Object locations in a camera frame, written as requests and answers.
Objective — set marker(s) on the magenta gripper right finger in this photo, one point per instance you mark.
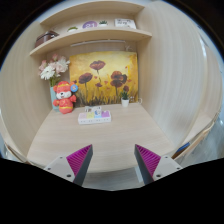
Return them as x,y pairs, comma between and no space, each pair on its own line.
152,166

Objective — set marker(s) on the poppy flower painting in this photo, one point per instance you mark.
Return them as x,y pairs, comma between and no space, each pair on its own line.
102,76

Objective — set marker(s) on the small potted plant white pot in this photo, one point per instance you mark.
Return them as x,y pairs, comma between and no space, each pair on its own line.
124,98

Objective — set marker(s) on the red plush doll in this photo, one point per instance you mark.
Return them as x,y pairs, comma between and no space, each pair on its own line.
65,97

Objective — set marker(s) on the light blue vase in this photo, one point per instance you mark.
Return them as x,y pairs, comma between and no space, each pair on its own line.
53,98

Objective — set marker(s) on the pink white flower bouquet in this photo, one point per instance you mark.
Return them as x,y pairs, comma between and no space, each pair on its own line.
52,70

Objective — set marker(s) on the wooden wall shelf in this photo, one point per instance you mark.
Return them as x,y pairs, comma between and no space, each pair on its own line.
89,35

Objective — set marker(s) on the purple round plate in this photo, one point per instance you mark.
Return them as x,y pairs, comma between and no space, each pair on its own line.
90,24

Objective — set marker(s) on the white sign card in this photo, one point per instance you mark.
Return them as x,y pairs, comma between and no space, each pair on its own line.
128,23

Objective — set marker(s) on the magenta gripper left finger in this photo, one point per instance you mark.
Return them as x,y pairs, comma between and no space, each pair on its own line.
72,167

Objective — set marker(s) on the small green shelf plant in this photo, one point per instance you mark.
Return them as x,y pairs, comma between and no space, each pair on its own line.
103,23

